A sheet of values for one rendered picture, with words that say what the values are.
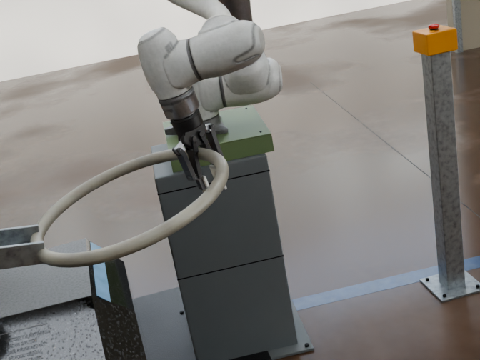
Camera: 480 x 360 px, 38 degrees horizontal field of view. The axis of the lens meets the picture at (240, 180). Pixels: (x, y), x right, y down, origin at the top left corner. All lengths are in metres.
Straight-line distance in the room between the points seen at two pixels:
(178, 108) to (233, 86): 0.79
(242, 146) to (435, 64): 0.78
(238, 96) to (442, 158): 0.85
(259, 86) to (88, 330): 1.15
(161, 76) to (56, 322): 0.61
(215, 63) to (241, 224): 1.02
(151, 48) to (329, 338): 1.57
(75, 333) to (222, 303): 1.09
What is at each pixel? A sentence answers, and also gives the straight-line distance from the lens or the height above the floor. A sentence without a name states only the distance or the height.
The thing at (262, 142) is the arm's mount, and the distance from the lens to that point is 2.45.
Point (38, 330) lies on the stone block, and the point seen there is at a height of 0.81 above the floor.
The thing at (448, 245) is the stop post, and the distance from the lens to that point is 2.96.
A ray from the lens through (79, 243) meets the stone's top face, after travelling 1.95.
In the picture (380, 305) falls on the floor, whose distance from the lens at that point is 2.99.
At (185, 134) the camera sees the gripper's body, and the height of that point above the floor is 1.12.
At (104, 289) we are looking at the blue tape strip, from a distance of 1.73.
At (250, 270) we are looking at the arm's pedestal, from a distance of 2.60.
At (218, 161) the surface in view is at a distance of 1.63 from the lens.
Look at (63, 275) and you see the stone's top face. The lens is 1.79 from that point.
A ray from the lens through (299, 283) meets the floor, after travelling 3.21.
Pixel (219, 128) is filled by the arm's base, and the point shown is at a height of 0.89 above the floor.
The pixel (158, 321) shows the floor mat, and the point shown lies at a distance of 3.13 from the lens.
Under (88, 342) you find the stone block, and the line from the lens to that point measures 1.64.
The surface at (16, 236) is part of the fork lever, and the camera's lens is 1.69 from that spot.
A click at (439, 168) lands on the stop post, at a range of 2.81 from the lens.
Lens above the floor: 1.59
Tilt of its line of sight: 21 degrees down
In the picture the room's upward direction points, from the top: 10 degrees counter-clockwise
